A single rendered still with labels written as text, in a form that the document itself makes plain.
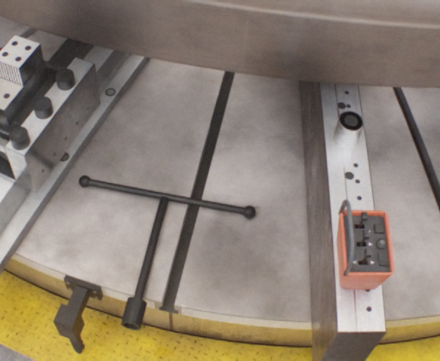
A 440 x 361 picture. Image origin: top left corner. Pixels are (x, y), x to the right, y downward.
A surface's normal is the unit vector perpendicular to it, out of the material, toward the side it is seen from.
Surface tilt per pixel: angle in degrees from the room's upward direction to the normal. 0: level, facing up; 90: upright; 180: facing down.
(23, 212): 0
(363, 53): 90
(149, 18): 90
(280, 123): 0
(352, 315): 0
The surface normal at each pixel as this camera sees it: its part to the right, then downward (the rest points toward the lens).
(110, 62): 0.88, 0.15
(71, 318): 0.04, -0.57
